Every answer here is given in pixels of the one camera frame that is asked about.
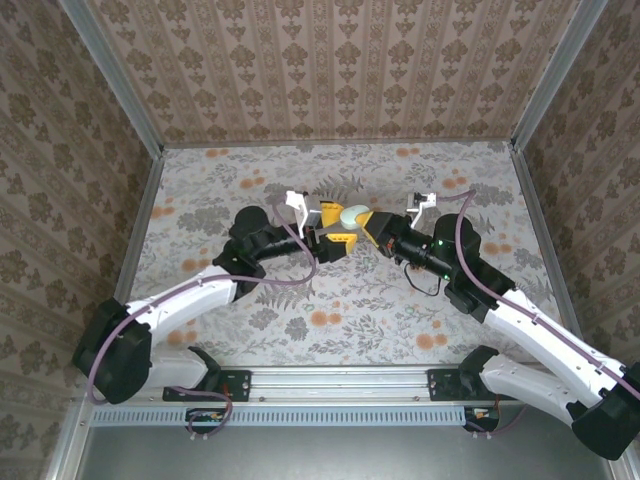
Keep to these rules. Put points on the left aluminium side rail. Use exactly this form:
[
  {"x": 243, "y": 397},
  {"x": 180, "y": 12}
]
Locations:
[{"x": 141, "y": 225}]

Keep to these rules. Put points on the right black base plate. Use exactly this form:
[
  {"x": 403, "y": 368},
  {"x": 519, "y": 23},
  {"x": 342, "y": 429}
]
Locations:
[{"x": 440, "y": 385}]

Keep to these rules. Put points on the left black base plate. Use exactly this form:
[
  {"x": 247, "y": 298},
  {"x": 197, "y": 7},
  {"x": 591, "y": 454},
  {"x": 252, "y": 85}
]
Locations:
[{"x": 240, "y": 385}]

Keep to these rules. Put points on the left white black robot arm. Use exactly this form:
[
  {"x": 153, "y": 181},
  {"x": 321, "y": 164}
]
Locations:
[{"x": 190, "y": 305}]

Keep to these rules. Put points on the floral patterned table cover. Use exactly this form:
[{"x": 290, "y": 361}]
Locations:
[{"x": 350, "y": 325}]

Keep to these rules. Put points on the mint green earbud charging case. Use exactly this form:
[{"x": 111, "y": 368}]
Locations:
[{"x": 352, "y": 217}]

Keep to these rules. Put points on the right aluminium side rail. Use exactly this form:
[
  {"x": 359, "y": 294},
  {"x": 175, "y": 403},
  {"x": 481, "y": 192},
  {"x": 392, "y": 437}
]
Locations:
[{"x": 547, "y": 240}]

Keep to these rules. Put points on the aluminium side rail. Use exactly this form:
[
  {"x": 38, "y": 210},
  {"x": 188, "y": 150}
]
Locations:
[
  {"x": 141, "y": 225},
  {"x": 547, "y": 240}
]

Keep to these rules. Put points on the aluminium back rail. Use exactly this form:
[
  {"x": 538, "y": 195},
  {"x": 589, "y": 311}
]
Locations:
[{"x": 340, "y": 144}]

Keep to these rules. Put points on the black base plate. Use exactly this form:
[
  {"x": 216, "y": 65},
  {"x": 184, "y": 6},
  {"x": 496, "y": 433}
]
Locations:
[
  {"x": 440, "y": 385},
  {"x": 240, "y": 385}
]

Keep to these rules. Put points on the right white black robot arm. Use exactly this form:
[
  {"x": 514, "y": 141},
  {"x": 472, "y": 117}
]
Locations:
[{"x": 545, "y": 350}]

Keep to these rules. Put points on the aluminium mounting rail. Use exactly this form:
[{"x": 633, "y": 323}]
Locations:
[{"x": 340, "y": 382}]

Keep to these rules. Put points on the aluminium frame post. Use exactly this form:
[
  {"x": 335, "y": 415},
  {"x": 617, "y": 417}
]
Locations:
[
  {"x": 555, "y": 75},
  {"x": 117, "y": 75}
]

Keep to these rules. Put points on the grey metal panel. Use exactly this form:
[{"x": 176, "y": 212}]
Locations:
[{"x": 350, "y": 455}]

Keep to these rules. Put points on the left aluminium frame post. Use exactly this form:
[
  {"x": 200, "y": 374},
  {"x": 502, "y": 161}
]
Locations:
[{"x": 117, "y": 75}]

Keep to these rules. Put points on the right aluminium frame post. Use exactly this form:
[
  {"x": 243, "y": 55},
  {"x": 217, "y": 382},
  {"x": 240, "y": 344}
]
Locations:
[{"x": 555, "y": 75}]

